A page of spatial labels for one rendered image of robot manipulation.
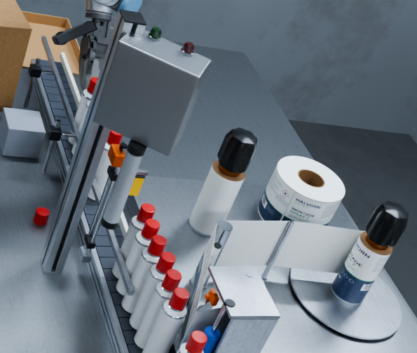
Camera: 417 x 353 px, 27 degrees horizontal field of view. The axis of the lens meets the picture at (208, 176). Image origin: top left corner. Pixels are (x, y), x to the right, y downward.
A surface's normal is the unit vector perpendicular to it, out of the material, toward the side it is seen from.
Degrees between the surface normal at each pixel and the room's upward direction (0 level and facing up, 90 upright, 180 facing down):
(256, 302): 0
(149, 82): 90
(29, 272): 0
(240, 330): 90
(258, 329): 90
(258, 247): 90
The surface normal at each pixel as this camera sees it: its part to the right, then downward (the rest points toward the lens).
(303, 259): 0.21, 0.61
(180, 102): -0.26, 0.47
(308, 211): -0.06, 0.55
